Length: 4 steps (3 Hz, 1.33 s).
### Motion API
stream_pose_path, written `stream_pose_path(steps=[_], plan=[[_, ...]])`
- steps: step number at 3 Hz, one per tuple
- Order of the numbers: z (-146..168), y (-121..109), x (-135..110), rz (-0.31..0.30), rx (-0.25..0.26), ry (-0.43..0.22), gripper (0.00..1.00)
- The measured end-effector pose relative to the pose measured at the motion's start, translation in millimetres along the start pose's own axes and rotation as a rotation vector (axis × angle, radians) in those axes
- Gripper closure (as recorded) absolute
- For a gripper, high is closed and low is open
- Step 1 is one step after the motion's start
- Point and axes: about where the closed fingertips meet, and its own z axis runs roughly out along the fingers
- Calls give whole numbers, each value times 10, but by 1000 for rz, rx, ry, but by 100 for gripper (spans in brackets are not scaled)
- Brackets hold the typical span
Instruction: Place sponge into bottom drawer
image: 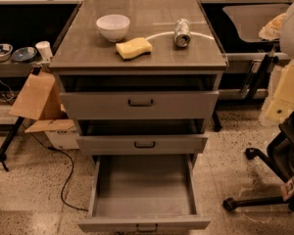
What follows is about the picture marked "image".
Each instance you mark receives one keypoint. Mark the blue patterned bowl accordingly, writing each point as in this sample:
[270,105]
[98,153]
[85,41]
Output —
[5,52]

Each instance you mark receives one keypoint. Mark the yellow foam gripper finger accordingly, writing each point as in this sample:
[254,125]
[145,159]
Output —
[272,29]
[279,104]

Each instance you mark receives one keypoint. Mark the crushed silver can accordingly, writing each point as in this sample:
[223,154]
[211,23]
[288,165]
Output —
[182,35]

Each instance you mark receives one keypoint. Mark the black tripod stand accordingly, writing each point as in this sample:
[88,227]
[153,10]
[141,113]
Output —
[11,129]

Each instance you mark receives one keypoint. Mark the white paper cup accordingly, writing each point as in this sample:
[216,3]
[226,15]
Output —
[44,49]

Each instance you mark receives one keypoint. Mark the grey left side shelf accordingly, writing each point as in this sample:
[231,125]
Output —
[15,69]

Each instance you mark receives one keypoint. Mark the yellow sponge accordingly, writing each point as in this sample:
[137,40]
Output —
[134,48]

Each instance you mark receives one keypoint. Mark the dark blue plate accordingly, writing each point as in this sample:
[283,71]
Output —
[24,55]

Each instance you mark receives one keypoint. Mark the brown cardboard box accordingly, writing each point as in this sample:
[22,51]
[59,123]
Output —
[40,101]

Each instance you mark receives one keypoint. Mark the grey middle drawer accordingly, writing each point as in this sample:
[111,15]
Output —
[142,144]

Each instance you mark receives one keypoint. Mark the white ceramic bowl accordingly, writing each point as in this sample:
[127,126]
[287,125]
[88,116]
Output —
[113,27]

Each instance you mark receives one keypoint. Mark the grey top drawer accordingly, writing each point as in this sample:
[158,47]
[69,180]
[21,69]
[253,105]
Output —
[139,105]

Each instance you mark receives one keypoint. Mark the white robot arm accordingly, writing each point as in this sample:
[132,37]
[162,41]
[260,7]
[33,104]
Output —
[286,39]

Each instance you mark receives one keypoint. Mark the grey bottom drawer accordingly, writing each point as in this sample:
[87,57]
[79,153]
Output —
[143,194]

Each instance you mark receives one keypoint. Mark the grey drawer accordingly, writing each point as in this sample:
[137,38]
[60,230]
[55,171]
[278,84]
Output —
[143,194]
[139,105]
[142,144]

